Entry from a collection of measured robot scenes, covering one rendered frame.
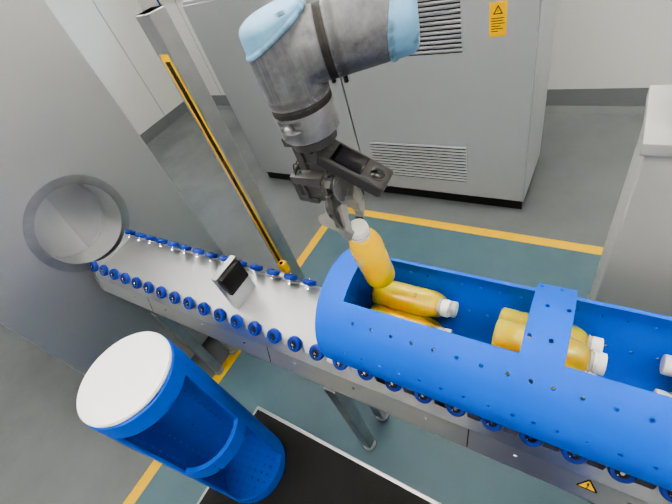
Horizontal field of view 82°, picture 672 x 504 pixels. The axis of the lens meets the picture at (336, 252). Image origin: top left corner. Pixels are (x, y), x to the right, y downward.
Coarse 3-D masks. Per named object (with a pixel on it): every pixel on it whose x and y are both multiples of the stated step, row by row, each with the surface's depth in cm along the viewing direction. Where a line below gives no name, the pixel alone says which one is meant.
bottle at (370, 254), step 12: (360, 240) 72; (372, 240) 72; (360, 252) 73; (372, 252) 73; (384, 252) 76; (360, 264) 76; (372, 264) 75; (384, 264) 77; (372, 276) 79; (384, 276) 80
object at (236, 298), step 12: (228, 264) 120; (240, 264) 122; (216, 276) 117; (228, 276) 118; (240, 276) 123; (228, 288) 119; (240, 288) 126; (252, 288) 131; (228, 300) 125; (240, 300) 127
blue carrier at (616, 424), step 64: (320, 320) 84; (384, 320) 76; (448, 320) 97; (576, 320) 81; (640, 320) 74; (448, 384) 71; (512, 384) 64; (576, 384) 60; (640, 384) 77; (576, 448) 63; (640, 448) 56
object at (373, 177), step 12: (336, 144) 60; (324, 156) 58; (336, 156) 59; (348, 156) 59; (360, 156) 60; (324, 168) 60; (336, 168) 59; (348, 168) 58; (360, 168) 59; (372, 168) 59; (384, 168) 60; (348, 180) 60; (360, 180) 58; (372, 180) 58; (384, 180) 59; (372, 192) 59
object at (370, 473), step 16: (256, 416) 184; (272, 416) 182; (272, 432) 177; (288, 432) 175; (304, 432) 173; (288, 448) 170; (304, 448) 168; (320, 448) 166; (336, 448) 165; (288, 464) 166; (304, 464) 164; (320, 464) 162; (336, 464) 160; (352, 464) 159; (288, 480) 161; (304, 480) 160; (320, 480) 158; (336, 480) 156; (352, 480) 155; (368, 480) 153; (384, 480) 152; (208, 496) 165; (224, 496) 164; (272, 496) 159; (288, 496) 157; (304, 496) 156; (320, 496) 154; (336, 496) 152; (352, 496) 151; (368, 496) 150; (384, 496) 148; (400, 496) 147; (416, 496) 145
